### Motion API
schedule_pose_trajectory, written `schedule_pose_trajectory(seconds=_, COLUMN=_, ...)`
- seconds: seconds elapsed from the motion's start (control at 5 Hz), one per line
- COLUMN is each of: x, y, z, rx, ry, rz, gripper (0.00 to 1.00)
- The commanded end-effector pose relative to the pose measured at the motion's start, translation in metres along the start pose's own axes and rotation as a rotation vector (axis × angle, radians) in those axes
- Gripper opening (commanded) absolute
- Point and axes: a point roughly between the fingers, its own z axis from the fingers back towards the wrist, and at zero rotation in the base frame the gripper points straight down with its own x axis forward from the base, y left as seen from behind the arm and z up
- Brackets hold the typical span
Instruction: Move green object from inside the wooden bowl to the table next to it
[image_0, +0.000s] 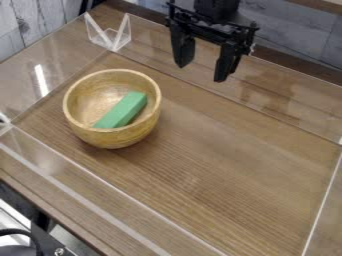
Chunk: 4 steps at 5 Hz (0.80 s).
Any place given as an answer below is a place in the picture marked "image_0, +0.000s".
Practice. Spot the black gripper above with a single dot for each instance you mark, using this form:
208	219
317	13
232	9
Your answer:
216	22

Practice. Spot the wooden bowl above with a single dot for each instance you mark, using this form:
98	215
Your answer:
94	95

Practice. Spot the clear acrylic corner bracket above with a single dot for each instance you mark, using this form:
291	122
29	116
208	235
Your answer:
110	38

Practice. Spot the black metal bracket with bolt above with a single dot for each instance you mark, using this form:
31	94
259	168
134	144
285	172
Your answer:
50	245

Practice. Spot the green rectangular block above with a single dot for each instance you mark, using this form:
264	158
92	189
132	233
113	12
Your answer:
124	112

